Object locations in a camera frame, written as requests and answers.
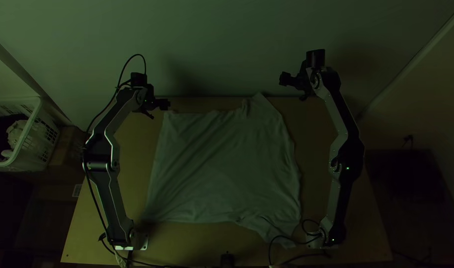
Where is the black cable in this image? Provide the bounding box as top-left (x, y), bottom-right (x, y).
top-left (267, 218), bottom-right (327, 267)
top-left (82, 163), bottom-right (135, 268)
top-left (85, 53), bottom-right (148, 134)

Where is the white t-shirt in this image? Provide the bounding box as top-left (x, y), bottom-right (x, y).
top-left (143, 92), bottom-right (303, 249)

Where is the white laundry basket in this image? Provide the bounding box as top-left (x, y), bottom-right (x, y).
top-left (0, 96), bottom-right (61, 172)

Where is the heap of clothes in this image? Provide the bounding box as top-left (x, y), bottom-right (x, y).
top-left (0, 113), bottom-right (30, 163)

